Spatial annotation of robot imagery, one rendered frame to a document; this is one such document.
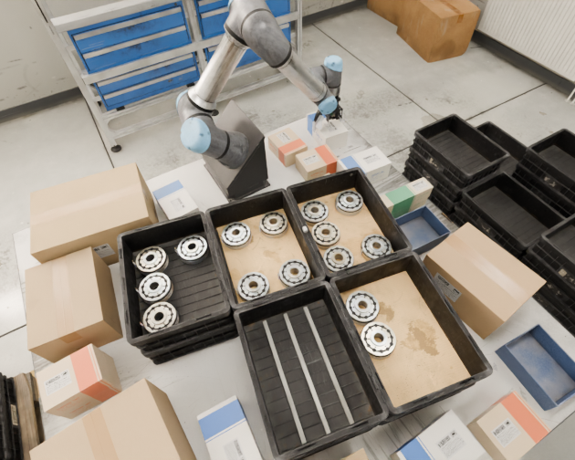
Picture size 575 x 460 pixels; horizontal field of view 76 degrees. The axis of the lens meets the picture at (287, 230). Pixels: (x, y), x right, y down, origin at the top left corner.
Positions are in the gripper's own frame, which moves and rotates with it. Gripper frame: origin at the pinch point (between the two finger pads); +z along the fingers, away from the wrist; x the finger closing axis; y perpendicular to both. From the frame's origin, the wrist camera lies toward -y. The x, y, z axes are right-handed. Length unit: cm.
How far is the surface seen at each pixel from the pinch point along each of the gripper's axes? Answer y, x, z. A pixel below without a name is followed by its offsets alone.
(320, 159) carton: 19.8, -13.5, -1.2
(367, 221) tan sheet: 61, -16, -7
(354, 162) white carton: 29.6, -2.2, -2.7
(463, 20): -117, 198, 42
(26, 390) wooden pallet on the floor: 37, -174, 62
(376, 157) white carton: 30.8, 8.1, -2.7
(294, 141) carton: 3.6, -19.0, -1.2
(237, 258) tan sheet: 56, -65, -7
